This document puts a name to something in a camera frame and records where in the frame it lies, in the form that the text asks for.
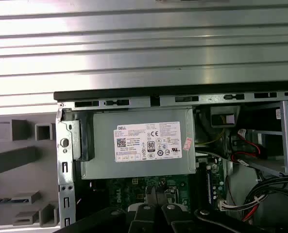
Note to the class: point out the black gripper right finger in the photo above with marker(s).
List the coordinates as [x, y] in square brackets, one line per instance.
[173, 218]

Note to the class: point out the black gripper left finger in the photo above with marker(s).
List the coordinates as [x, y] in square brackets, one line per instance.
[143, 218]

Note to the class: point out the CPU socket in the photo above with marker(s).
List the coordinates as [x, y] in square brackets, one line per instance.
[152, 194]

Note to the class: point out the green motherboard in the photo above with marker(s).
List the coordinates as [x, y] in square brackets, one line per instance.
[131, 191]

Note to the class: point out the grey power supply unit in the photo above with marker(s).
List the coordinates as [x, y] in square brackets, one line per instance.
[105, 145]

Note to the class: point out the black PC case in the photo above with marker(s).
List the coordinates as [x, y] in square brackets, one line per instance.
[66, 170]

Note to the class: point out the silver drive cage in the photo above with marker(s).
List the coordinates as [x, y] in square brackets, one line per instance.
[285, 136]

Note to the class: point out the grey parts rack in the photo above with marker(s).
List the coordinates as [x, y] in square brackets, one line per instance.
[12, 155]

